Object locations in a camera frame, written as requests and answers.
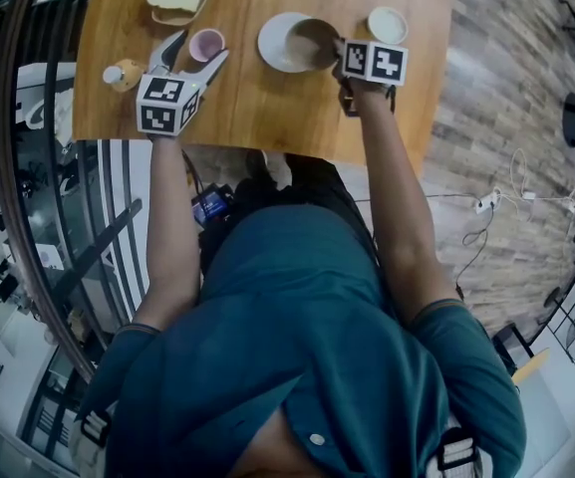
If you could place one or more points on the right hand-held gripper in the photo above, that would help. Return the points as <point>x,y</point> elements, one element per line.
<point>376,63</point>

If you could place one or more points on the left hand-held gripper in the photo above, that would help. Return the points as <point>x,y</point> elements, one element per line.
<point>162,102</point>

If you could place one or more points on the pink cup dish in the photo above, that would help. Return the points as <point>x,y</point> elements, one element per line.
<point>206,45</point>

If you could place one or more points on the large white plate dish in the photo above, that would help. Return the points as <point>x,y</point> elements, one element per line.
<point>273,38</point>

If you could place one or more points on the person's left forearm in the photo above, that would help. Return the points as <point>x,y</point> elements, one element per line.
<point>172,227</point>

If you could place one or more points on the person's right forearm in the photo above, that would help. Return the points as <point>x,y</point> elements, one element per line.
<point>396,192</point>

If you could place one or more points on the yellow holder with white bottle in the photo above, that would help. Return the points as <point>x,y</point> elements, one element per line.
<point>122,73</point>

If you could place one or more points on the person's dark shoe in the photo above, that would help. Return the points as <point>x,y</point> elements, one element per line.
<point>256,165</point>

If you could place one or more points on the person's black trousers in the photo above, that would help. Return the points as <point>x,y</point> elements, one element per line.
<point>317,182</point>

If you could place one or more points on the black device with blue screen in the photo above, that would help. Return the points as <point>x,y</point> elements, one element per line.
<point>211,207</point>

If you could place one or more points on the brown curved handrail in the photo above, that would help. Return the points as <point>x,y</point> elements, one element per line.
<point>5,167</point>

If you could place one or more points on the white power strip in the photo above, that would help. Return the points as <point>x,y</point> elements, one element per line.
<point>487,202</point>

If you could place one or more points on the person's teal shirt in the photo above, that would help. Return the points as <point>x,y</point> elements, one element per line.
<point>292,341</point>

